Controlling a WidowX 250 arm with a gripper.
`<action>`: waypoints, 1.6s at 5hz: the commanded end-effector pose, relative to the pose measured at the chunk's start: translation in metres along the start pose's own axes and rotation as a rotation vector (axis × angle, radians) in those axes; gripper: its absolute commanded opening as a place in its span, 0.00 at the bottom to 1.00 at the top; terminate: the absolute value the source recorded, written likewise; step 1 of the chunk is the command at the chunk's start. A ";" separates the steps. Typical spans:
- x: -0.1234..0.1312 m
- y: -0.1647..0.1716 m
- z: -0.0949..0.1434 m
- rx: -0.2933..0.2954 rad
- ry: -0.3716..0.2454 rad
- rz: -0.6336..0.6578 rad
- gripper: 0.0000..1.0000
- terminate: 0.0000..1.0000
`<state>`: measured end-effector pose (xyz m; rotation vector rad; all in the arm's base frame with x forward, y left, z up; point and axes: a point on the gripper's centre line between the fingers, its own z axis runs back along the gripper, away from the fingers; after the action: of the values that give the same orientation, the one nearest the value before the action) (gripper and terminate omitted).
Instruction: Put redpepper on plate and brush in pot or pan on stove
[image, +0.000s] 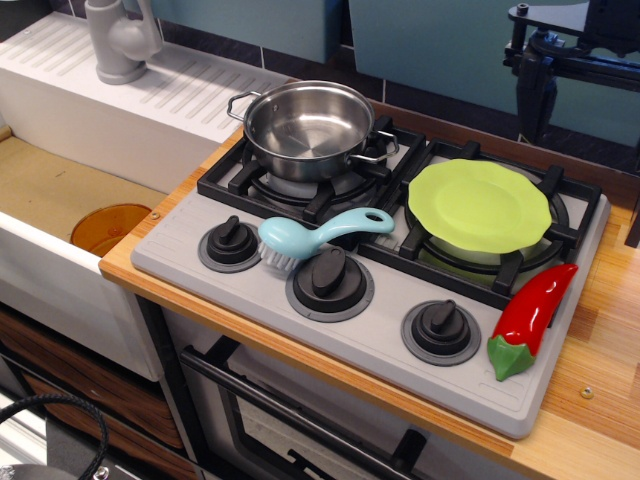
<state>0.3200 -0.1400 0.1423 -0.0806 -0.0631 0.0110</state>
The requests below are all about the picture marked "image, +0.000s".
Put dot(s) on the black right burner grate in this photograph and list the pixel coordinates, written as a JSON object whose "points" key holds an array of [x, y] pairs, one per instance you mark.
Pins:
{"points": [[577, 210]]}

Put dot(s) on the light blue dish brush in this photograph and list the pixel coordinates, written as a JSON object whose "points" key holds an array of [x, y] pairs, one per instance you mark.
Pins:
{"points": [[284, 243]]}

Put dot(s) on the green plastic plate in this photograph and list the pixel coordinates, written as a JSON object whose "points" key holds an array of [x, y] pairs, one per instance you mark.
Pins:
{"points": [[479, 206]]}

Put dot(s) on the black middle stove knob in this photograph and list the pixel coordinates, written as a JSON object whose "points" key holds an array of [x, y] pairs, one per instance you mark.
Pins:
{"points": [[330, 287]]}

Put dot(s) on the black burner grate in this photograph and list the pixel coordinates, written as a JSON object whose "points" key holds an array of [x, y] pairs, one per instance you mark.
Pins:
{"points": [[239, 182], [577, 210]]}

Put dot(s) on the black left burner grate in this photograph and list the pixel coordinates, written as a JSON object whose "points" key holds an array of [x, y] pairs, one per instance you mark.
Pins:
{"points": [[239, 182]]}

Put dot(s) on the black right stove knob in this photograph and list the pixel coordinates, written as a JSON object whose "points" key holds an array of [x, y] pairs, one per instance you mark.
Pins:
{"points": [[441, 333]]}

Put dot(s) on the orange sink drain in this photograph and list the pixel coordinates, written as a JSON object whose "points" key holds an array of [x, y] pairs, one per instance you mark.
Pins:
{"points": [[102, 229]]}

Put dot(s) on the wooden drawer fronts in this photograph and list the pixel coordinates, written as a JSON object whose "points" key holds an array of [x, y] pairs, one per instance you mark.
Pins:
{"points": [[142, 431]]}

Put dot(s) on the black stove knob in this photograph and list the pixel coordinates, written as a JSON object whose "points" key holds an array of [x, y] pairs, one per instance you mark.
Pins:
{"points": [[441, 333], [230, 247], [330, 287]]}

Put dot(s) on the black left stove knob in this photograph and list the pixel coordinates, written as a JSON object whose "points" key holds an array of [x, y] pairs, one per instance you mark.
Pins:
{"points": [[230, 247]]}

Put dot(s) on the oven door with handle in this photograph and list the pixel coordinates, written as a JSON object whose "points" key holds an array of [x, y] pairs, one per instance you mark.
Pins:
{"points": [[276, 422]]}

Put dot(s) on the white toy sink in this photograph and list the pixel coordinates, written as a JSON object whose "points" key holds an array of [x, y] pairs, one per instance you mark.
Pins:
{"points": [[71, 144]]}

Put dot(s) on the stainless steel pot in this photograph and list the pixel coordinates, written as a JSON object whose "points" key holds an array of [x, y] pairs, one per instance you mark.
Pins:
{"points": [[311, 131]]}

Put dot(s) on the grey toy faucet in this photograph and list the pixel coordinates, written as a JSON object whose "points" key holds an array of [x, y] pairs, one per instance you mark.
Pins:
{"points": [[122, 45]]}

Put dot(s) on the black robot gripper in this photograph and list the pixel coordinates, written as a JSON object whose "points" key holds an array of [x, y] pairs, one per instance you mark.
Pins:
{"points": [[586, 41]]}

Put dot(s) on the grey toy stove top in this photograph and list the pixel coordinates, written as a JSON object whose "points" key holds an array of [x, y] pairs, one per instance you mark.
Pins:
{"points": [[372, 340]]}

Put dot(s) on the red toy chili pepper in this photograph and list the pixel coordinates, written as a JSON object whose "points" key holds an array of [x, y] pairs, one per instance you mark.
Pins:
{"points": [[518, 335]]}

